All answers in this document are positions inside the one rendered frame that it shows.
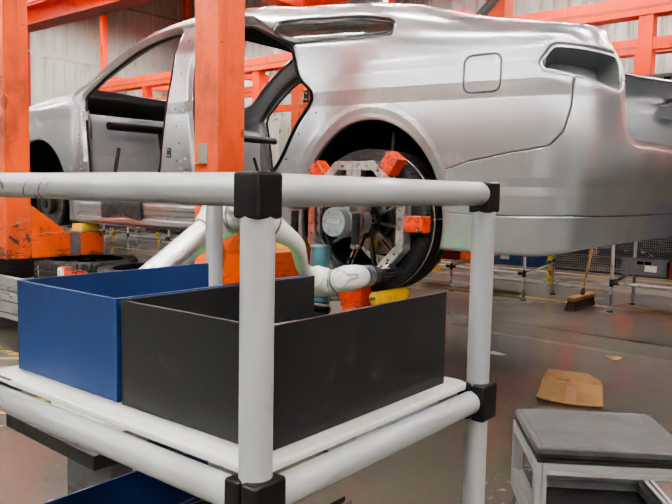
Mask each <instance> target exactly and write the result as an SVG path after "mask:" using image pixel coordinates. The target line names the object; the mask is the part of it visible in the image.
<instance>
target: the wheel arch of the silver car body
mask: <svg viewBox="0 0 672 504"><path fill-rule="evenodd" d="M392 132H396V142H395V151H399V152H404V153H408V154H410V155H413V156H415V157H417V158H419V159H421V160H422V161H424V163H426V164H427V165H428V166H429V167H430V168H431V169H432V170H433V171H434V174H435V177H436V180H438V178H437V175H436V172H435V169H434V167H433V165H432V162H431V160H430V159H429V157H428V155H427V153H426V152H425V150H424V149H423V147H422V146H421V144H420V143H419V142H418V141H417V140H416V138H415V137H414V136H413V135H412V134H411V133H409V132H408V131H407V130H406V129H404V128H403V127H401V126H400V125H398V124H396V123H394V122H392V121H390V120H387V119H383V118H377V117H366V118H360V119H356V120H353V121H351V122H349V123H347V124H345V125H343V126H341V127H339V128H338V129H337V130H336V131H335V132H333V133H332V134H331V135H330V136H329V137H328V138H327V139H326V141H325V142H324V143H323V144H322V146H321V147H320V148H319V150H318V151H317V153H316V155H315V157H314V158H313V160H312V162H311V165H312V164H313V163H314V161H315V160H322V161H326V162H327V163H328V165H329V166H330V167H331V165H333V164H334V162H335V161H338V160H339V159H340V158H342V157H343V156H345V155H347V154H349V153H351V152H354V151H358V150H362V149H379V150H389V151H390V148H391V136H392ZM311 165H310V167H311ZM310 167H309V168H310ZM299 226H300V235H301V238H302V239H303V238H308V237H307V236H308V209H307V210H300V211H299ZM443 232H444V208H443V206H442V235H441V241H440V247H439V249H440V250H441V245H442V239H443Z"/></svg>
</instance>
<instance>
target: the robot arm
mask: <svg viewBox="0 0 672 504"><path fill-rule="evenodd" d="M238 233H240V219H238V218H236V217H234V215H233V207H232V206H223V241H225V240H226V239H228V238H230V237H232V236H234V235H237V234H238ZM275 242H277V243H279V244H282V245H284V246H286V247H288V248H289V249H290V251H291V254H292V257H293V261H294V264H295V268H296V270H297V272H298V273H299V275H308V276H315V287H314V297H327V296H332V295H336V294H338V293H342V292H351V291H355V290H358V289H361V288H363V287H367V286H372V285H374V284H376V283H379V282H382V281H385V280H388V279H389V277H392V276H395V275H402V274H403V273H404V272H403V270H402V269H401V268H400V267H398V268H397V267H396V266H395V265H394V264H389V263H388V262H386V263H385V266H384V267H383V266H381V267H377V266H371V265H345V266H341V267H339V268H336V269H330V268H326V267H321V266H314V267H311V266H310V265H309V264H308V257H307V250H306V245H305V243H304V241H303V239H302V238H301V236H300V235H299V234H298V233H297V232H296V231H295V230H294V229H293V228H292V227H291V226H290V225H289V224H288V223H287V222H286V221H285V220H284V219H283V218H282V217H281V218H279V219H275ZM205 250H206V205H202V207H201V209H200V212H199V214H198V215H197V217H196V219H195V223H194V224H193V225H191V226H190V227H189V228H188V229H187V230H185V231H184V232H183V233H182V234H180V235H179V236H178V237H177V238H176V239H174V240H173V241H172V242H171V243H169V244H168V245H167V246H166V247H165V248H163V249H162V250H161V251H160V252H158V253H157V254H156V255H155V256H154V257H152V258H151V259H150V260H149V261H147V262H146V263H145V264H144V265H143V266H141V267H140V268H139V269H143V268H155V267H166V266H177V265H189V264H190V263H192V262H193V261H194V260H195V259H196V258H197V257H198V256H200V255H201V254H202V253H203V252H204V251H205Z"/></svg>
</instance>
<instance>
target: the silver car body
mask: <svg viewBox="0 0 672 504"><path fill-rule="evenodd" d="M499 1H500V0H487V1H486V2H485V3H484V5H483V6H482V7H481V8H480V9H479V10H478V11H477V13H476V14H473V13H466V12H460V11H455V10H449V9H443V8H438V7H431V6H424V5H416V4H404V3H382V2H379V1H377V0H350V1H349V4H340V5H320V6H267V7H254V8H246V9H245V41H248V42H253V43H257V44H261V45H265V46H269V47H273V48H277V49H280V50H284V51H287V52H290V53H292V59H291V60H290V61H289V62H288V63H286V64H285V65H284V66H283V67H282V68H281V69H280V70H279V71H278V72H277V73H276V74H275V75H274V76H273V77H272V78H271V79H270V80H269V82H268V83H267V84H266V85H265V86H264V88H263V89H262V91H261V92H260V94H259V95H258V96H257V98H256V99H255V101H254V102H253V103H252V104H251V105H250V106H248V107H245V108H244V171H269V172H280V173H288V174H307V172H308V169H309V167H310V165H311V162H312V160H313V158H314V157H315V155H316V153H317V151H318V150H319V148H320V147H321V146H322V144H323V143H324V142H325V141H326V139H327V138H328V137H329V136H330V135H331V134H332V133H333V132H335V131H336V130H337V129H338V128H339V127H341V126H343V125H345V124H347V123H349V122H351V121H353V120H356V119H360V118H366V117H377V118H383V119H387V120H390V121H392V122H394V123H396V124H398V125H400V126H401V127H403V128H404V129H406V130H407V131H408V132H409V133H411V134H412V135H413V136H414V137H415V138H416V140H417V141H418V142H419V143H420V144H421V146H422V147H423V149H424V150H425V152H426V153H427V155H428V157H429V159H430V160H431V162H432V165H433V167H434V169H435V172H436V175H437V178H438V180H442V181H464V182H498V183H500V204H499V212H498V213H496V217H495V243H494V254H497V255H510V256H523V257H542V256H551V255H558V254H563V253H569V252H575V251H580V250H586V249H592V248H598V247H604V246H610V245H617V244H623V243H630V242H637V241H643V240H650V239H660V238H667V237H672V80H664V79H658V78H652V77H646V76H640V75H633V74H627V73H625V72H624V68H623V65H622V63H621V61H620V59H619V57H618V55H617V53H616V52H615V50H614V48H613V46H612V44H611V43H610V41H609V39H608V36H607V33H606V32H605V31H604V30H602V29H599V28H598V27H597V26H594V25H588V24H577V23H562V22H548V21H539V20H529V19H518V18H508V17H497V16H487V14H488V13H489V12H490V11H491V10H492V9H493V7H494V6H495V5H496V4H497V3H498V2H499ZM178 37H181V38H180V40H179V42H178V44H177V47H176V49H175V53H174V58H173V64H172V71H171V78H170V83H169V88H168V93H167V99H166V101H165V100H158V99H152V98H146V97H140V96H134V95H127V94H121V93H115V92H109V91H101V90H98V89H99V88H100V87H101V86H102V85H103V84H105V83H106V82H107V81H108V80H109V79H111V78H112V77H113V76H114V75H116V74H117V73H118V72H119V71H121V70H122V69H124V68H125V67H126V66H127V65H129V64H131V63H132V62H133V61H134V60H136V59H138V58H139V57H140V56H142V55H143V54H144V53H146V52H148V51H149V50H150V49H153V48H155V47H156V46H160V45H161V44H164V43H166V42H167V41H171V40H172V39H175V38H178ZM618 71H619V72H618ZM300 83H301V84H302V85H303V86H304V87H306V89H307V90H304V91H303V103H308V105H307V106H306V108H305V109H304V111H303V112H302V114H301V116H300V117H299V119H298V120H297V122H296V124H295V125H294V127H293V129H292V131H291V133H290V136H289V138H288V140H287V142H286V145H285V147H284V149H283V152H282V154H281V156H280V158H279V159H278V161H277V163H276V164H275V166H274V167H273V160H272V151H271V145H276V144H277V139H276V138H270V134H269V129H268V121H269V117H270V116H271V114H272V113H273V112H274V111H275V109H276V108H277V107H278V105H279V104H280V103H281V102H282V100H283V99H284V98H285V97H286V96H287V95H288V94H289V93H290V92H291V91H292V90H293V89H294V88H295V87H296V86H298V85H299V84H300ZM309 95H310V99H309ZM266 119H267V121H266V122H265V120H266ZM29 139H30V173H89V172H195V164H193V163H195V18H193V19H189V20H186V21H182V22H180V23H177V24H174V25H172V26H169V27H167V28H164V29H162V30H159V31H157V32H155V33H153V34H151V35H149V36H148V37H146V38H144V39H143V40H141V41H140V42H138V43H137V44H135V45H134V46H132V47H131V48H129V49H128V50H127V51H125V52H124V53H123V54H121V55H120V56H119V57H117V58H116V59H115V60H113V61H112V62H111V63H109V64H108V65H107V66H106V67H104V68H103V69H102V70H101V71H100V72H98V73H97V74H96V75H95V76H93V77H92V78H91V79H90V80H89V81H87V82H86V83H85V84H83V85H82V86H81V87H79V88H78V89H76V90H75V91H74V92H73V93H71V94H69V95H65V96H61V97H56V98H52V99H49V100H46V101H43V102H40V103H37V104H35V105H33V106H31V107H29ZM31 205H32V206H33V207H35V208H36V209H37V210H39V211H40V212H41V213H43V214H44V215H45V216H47V217H48V218H49V219H51V220H52V221H53V222H55V223H56V224H57V225H59V224H60V223H62V224H63V225H72V223H89V224H102V225H114V226H127V227H139V228H152V229H165V230H177V231H185V230H187V229H188V228H189V227H190V226H191V225H193V224H194V223H195V205H185V204H161V203H142V204H141V208H142V220H140V221H137V220H135V219H130V218H128V217H126V216H125V215H112V216H110V217H104V218H101V201H90V200H67V199H43V198H31ZM443 208H444V232H443V239H442V245H441V250H446V251H459V252H471V236H472V212H469V206H443Z"/></svg>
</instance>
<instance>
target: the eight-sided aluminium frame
mask: <svg viewBox="0 0 672 504"><path fill-rule="evenodd" d="M380 163H381V161H371V160H369V161H335V162H334V164H333V165H331V167H330V169H329V170H328V171H327V172H326V174H325V175H332V176H342V174H343V173H344V172H345V171H346V169H351V170H357V169H362V170H372V171H373V172H374V174H375V175H376V176H377V177H378V178H395V176H387V175H386V174H385V173H384V172H383V171H382V170H381V169H380V168H379V164H380ZM406 207H407V209H406ZM404 216H411V206H396V234H395V246H394V248H393V249H392V250H391V251H390V252H389V253H388V254H387V255H386V256H385V257H384V258H383V260H382V261H381V262H380V263H379V264H378V265H377V267H381V266H383V267H384V266H385V263H386V262H388V263H389V264H394V265H396V264H397V263H398V262H399V261H400V260H401V259H402V258H403V256H404V255H405V254H407V252H408V251H409V250H410V245H411V242H410V239H411V233H409V232H404ZM322 218H323V207H310V209H308V236H307V237H308V243H309V245H310V246H311V245H313V244H325V242H324V241H323V239H322ZM400 228H401V230H400ZM405 238H406V239H405ZM339 267H341V265H340V263H339V262H338V261H337V259H336V258H335V256H334V255H333V254H332V252H331V251H330V269H336V268H339Z"/></svg>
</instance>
